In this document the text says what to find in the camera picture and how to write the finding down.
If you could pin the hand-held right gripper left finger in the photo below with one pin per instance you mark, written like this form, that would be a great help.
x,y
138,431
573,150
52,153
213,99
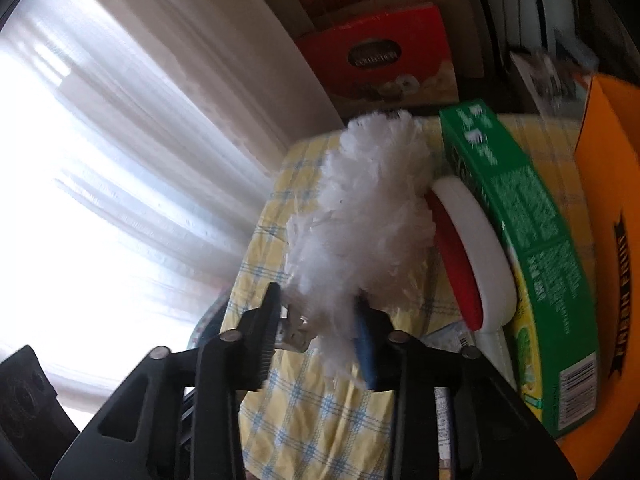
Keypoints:
x,y
266,332

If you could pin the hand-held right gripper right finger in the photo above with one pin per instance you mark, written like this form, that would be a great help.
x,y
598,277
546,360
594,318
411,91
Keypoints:
x,y
365,352

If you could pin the white fluffy duster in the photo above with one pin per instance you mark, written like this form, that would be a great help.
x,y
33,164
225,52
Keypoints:
x,y
370,210

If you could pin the red white lint brush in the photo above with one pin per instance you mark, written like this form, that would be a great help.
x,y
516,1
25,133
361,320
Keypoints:
x,y
480,250

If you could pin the green yellow toothpaste box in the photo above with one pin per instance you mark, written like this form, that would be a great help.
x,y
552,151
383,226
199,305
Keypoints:
x,y
530,240

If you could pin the orange cardboard box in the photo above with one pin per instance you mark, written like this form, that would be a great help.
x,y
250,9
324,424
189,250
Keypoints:
x,y
610,210

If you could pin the yellow blue checked tablecloth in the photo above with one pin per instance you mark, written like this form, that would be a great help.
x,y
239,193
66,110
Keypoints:
x,y
310,410

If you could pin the white sheer curtain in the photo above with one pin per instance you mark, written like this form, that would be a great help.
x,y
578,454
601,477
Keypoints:
x,y
150,160

